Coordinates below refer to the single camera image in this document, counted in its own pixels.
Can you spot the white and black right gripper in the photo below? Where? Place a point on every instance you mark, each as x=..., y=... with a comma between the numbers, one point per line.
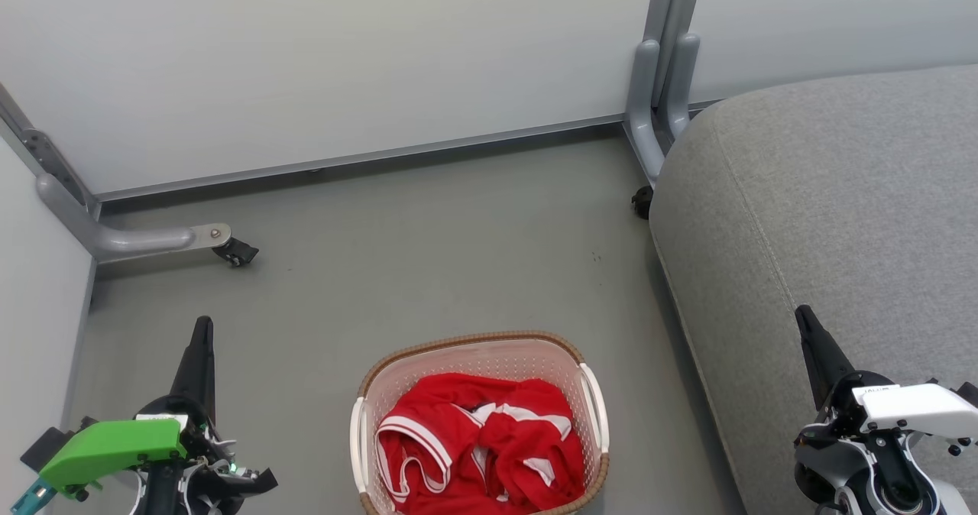
x=909, y=408

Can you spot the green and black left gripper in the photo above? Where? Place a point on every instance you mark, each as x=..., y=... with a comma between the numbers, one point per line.
x=114, y=446

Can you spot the red garment with white panels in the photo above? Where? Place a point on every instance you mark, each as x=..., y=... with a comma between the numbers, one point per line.
x=535, y=442

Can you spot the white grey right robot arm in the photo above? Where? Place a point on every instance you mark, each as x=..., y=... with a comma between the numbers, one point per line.
x=886, y=488

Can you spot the grey fabric sofa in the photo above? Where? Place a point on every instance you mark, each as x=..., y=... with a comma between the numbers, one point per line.
x=840, y=209

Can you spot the black caster wheel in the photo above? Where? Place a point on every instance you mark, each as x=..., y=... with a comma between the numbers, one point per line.
x=237, y=252
x=642, y=202

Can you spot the long grey metal partition leg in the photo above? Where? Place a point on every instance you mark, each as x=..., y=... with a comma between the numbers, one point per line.
x=130, y=240

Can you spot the white perforated laundry basket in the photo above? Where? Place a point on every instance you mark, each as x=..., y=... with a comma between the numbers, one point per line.
x=474, y=354

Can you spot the curved grey metal partition leg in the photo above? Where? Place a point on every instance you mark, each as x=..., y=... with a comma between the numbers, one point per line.
x=643, y=118
x=681, y=79

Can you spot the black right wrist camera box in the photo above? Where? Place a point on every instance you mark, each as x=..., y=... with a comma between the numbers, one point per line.
x=969, y=394

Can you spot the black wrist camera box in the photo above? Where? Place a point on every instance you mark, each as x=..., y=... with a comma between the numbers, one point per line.
x=969, y=394
x=46, y=442

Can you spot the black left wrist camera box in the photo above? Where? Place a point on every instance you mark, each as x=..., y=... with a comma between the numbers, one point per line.
x=46, y=442

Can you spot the grey metal partition rail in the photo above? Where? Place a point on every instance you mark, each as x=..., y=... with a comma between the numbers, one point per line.
x=367, y=156

